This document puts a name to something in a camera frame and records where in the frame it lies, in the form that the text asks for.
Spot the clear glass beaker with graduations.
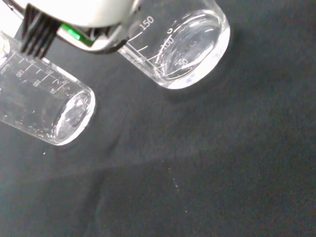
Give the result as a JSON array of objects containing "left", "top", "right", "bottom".
[{"left": 0, "top": 32, "right": 96, "bottom": 146}]

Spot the black bench cloth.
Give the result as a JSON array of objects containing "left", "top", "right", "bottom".
[{"left": 0, "top": 0, "right": 316, "bottom": 237}]

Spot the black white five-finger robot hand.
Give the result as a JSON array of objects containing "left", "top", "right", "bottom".
[{"left": 0, "top": 0, "right": 143, "bottom": 60}]

